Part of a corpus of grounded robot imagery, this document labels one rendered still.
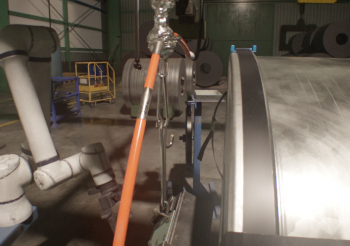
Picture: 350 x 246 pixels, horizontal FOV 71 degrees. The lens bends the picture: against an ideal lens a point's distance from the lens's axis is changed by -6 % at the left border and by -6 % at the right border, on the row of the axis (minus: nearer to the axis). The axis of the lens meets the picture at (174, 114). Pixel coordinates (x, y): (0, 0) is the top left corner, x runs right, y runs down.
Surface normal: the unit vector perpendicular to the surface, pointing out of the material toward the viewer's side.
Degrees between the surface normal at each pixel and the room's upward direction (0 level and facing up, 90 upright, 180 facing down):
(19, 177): 88
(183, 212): 43
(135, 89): 94
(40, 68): 98
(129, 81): 79
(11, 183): 90
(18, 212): 68
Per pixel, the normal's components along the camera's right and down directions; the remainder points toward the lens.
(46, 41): 0.87, 0.26
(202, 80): -0.19, 0.21
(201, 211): 0.47, -0.61
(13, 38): 0.68, -0.29
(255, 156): -0.11, -0.64
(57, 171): 0.83, -0.26
